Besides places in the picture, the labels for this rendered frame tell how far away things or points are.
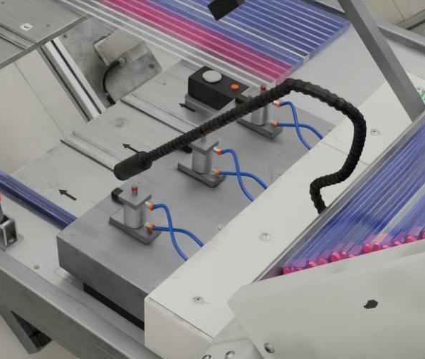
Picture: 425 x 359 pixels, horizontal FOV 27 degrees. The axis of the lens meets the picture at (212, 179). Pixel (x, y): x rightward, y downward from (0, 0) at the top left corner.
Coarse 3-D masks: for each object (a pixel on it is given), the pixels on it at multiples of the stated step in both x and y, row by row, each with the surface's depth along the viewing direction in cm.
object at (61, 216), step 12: (0, 180) 103; (12, 180) 103; (12, 192) 102; (24, 192) 101; (36, 192) 101; (36, 204) 100; (48, 204) 100; (48, 216) 100; (60, 216) 99; (72, 216) 99
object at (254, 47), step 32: (64, 0) 133; (96, 0) 133; (128, 0) 134; (160, 0) 134; (192, 0) 134; (256, 0) 135; (288, 0) 136; (128, 32) 127; (160, 32) 127; (192, 32) 128; (224, 32) 128; (256, 32) 129; (288, 32) 129; (320, 32) 129; (192, 64) 122; (224, 64) 122; (256, 64) 122; (288, 64) 123
